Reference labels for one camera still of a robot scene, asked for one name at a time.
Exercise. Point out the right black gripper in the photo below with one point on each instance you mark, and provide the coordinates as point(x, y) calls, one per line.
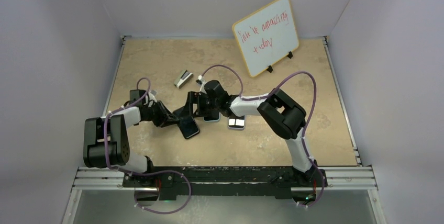
point(192, 98)

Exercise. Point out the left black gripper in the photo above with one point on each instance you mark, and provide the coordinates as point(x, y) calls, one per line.
point(166, 118)

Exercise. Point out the black phone case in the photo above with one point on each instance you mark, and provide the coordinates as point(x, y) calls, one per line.
point(179, 112)

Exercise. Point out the light blue phone case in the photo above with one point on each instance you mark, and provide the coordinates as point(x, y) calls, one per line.
point(213, 117)

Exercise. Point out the lavender phone case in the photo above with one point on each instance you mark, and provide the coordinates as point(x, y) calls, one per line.
point(236, 127)

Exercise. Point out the black phone with grey edge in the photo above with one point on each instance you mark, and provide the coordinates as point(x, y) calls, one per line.
point(188, 127)

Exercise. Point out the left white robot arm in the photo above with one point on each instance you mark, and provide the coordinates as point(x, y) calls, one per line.
point(106, 140)

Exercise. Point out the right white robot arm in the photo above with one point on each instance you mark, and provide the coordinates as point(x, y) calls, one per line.
point(283, 115)

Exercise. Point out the white green stapler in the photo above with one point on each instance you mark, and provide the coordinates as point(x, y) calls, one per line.
point(183, 78)

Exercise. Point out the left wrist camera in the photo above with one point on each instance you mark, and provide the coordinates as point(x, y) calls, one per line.
point(151, 97)

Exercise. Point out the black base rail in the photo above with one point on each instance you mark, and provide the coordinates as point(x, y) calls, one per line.
point(280, 182)

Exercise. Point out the white board with yellow frame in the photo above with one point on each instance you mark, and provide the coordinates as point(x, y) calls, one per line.
point(266, 36)

